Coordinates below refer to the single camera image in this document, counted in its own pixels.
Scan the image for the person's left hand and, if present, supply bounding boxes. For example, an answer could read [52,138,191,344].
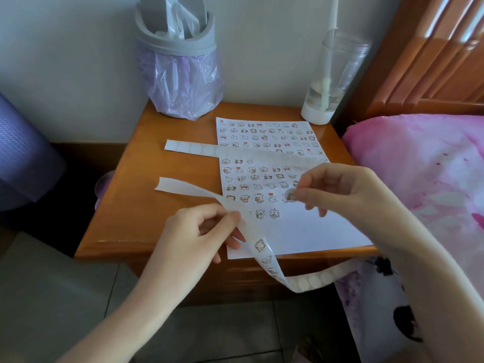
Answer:
[138,203,247,295]

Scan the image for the person's right hand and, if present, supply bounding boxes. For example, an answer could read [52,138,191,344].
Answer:
[291,163,416,258]

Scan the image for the white paper sheet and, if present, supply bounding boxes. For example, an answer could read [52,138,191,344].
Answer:
[215,116,375,260]

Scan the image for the long white sticker strip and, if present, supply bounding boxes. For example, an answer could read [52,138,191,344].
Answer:
[154,139,364,293]

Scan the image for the rows of stuck cartoon stickers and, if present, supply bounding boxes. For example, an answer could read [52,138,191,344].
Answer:
[217,119,326,220]

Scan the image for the person's right forearm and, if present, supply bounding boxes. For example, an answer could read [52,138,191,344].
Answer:
[385,222,484,363]

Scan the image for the person's left forearm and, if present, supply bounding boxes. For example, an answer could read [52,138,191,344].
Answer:
[56,275,186,363]

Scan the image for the wooden nightstand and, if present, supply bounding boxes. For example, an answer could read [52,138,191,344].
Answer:
[75,101,379,307]

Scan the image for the pink floral bedding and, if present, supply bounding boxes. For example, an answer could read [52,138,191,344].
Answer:
[334,113,484,363]

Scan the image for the clear cup with white base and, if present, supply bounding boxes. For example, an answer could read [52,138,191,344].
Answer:
[300,33,372,126]

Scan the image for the purple plastic container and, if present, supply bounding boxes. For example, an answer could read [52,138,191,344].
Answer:
[94,170,116,210]

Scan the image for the wooden bed headboard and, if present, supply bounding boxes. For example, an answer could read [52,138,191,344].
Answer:
[334,0,484,133]

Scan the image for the purple plastic bin bag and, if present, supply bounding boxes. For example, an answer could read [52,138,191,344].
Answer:
[137,43,224,122]

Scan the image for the purple rolled mat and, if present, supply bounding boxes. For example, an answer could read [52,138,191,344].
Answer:
[0,92,67,212]

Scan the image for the white straw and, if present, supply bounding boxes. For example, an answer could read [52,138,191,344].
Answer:
[321,0,340,110]

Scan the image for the grey trash bin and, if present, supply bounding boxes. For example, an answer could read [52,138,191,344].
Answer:
[134,0,217,57]

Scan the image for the white backing scraps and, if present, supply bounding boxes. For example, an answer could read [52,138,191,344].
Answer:
[155,0,200,40]

